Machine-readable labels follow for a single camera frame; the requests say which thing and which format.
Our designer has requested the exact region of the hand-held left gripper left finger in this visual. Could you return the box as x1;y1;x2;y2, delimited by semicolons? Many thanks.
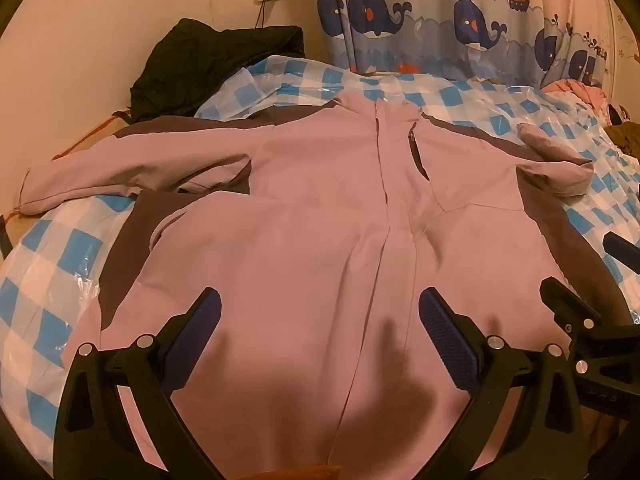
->
52;287;223;480

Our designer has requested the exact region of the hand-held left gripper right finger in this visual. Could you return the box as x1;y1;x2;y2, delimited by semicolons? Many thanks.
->
419;287;583;480

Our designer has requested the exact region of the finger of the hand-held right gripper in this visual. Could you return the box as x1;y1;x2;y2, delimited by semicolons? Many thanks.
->
540;276;603;335
602;232;640;275

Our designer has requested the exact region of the pink and brown jacket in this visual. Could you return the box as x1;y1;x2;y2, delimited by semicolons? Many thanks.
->
20;95;633;480

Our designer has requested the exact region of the olive cloth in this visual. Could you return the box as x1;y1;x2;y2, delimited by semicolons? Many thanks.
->
606;121;640;157

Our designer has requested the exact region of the blue checkered plastic sheet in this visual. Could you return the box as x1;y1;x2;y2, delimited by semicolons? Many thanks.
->
0;55;640;461

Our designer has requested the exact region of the pink cloth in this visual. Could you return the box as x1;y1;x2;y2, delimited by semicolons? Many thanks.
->
542;79;612;113

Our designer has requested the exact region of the black garment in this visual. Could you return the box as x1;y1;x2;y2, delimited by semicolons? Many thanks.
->
129;18;305;123

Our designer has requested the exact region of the whale print curtain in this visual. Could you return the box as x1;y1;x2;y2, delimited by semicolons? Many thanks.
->
307;0;613;88

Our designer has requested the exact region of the orange strap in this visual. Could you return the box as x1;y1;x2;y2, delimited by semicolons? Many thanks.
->
51;112;135;162

